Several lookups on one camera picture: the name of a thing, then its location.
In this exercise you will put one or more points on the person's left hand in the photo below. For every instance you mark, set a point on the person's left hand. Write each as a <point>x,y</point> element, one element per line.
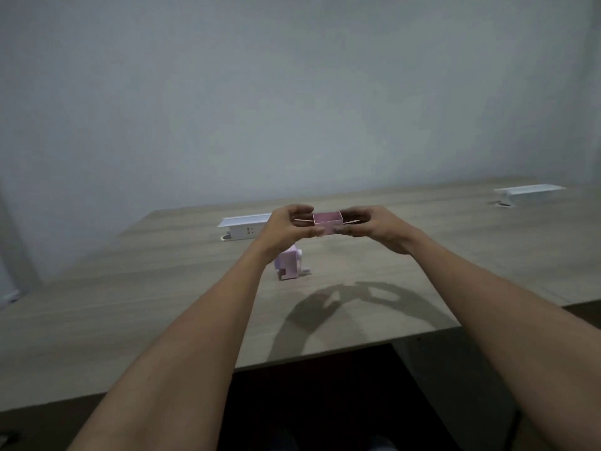
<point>281,227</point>

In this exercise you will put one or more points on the person's right hand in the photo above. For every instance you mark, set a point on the person's right hand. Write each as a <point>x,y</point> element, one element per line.
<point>382,225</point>

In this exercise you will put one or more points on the person's right thumb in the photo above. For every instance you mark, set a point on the person's right thumb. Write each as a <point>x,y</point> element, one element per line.
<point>348,230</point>

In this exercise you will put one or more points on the person's left thumb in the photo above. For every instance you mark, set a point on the person's left thumb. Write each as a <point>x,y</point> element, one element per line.
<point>311,230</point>

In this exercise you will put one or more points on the small pink paper box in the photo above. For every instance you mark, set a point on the small pink paper box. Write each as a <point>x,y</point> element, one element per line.
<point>328,221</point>

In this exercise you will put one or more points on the person's left forearm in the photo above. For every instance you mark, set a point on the person's left forearm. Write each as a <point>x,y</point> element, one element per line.
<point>188,342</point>

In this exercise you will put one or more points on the person's right forearm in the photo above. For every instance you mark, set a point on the person's right forearm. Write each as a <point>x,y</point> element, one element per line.
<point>502,319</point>

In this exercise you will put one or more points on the pink pencil sharpener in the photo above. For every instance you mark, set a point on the pink pencil sharpener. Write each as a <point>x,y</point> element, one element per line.
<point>290,266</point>

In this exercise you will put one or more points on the white desk power socket box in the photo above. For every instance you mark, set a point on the white desk power socket box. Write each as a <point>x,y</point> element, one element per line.
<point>239,227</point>
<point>529,193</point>

